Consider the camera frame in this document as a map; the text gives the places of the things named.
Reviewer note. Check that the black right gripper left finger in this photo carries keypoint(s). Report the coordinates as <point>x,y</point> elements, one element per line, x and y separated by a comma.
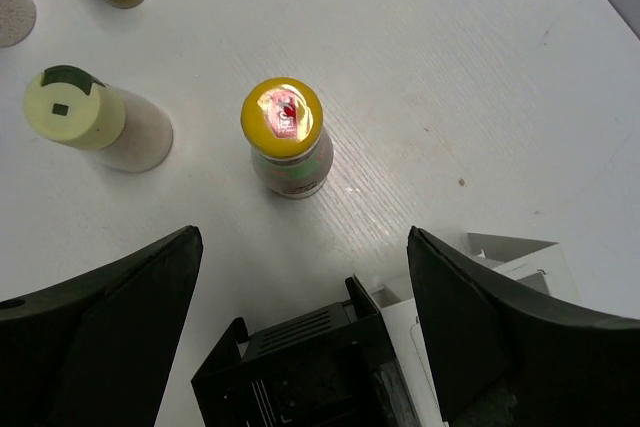
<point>97,349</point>

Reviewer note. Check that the blue-labelled white granule jar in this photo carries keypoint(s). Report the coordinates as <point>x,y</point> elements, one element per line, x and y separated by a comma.
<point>17,19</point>

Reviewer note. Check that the black condiment organizer rack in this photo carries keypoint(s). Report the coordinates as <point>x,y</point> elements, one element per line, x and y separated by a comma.
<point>346,363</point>

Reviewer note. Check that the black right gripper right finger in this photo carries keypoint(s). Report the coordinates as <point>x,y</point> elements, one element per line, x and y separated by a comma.
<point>504,354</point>

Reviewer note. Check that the yellow-capped red sauce bottle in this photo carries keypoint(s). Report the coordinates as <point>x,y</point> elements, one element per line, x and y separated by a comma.
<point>292,152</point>

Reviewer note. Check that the cream-lidded seasoning shaker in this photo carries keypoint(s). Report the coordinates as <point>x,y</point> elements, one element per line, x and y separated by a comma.
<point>119,129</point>

